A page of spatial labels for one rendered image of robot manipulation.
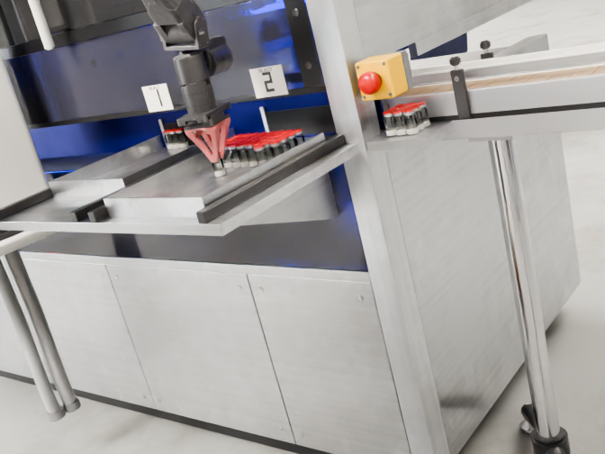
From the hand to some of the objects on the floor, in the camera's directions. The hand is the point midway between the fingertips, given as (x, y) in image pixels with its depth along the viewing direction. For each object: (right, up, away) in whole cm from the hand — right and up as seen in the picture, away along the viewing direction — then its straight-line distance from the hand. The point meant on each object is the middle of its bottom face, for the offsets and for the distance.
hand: (216, 156), depth 144 cm
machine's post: (+49, -77, +31) cm, 96 cm away
